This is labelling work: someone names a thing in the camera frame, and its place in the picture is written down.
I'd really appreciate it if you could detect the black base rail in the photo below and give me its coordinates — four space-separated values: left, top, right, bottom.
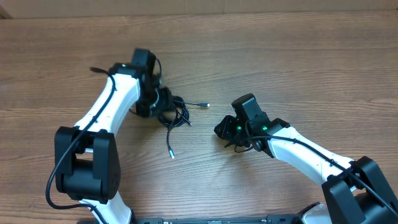
136 214 303 224

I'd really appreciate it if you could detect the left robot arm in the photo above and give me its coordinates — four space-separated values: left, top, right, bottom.
45 49 174 223

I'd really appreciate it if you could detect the black usb cable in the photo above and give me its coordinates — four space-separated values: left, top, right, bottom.
157 95 210 159

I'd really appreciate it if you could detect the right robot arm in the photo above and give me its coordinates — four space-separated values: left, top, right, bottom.
214 93 397 223

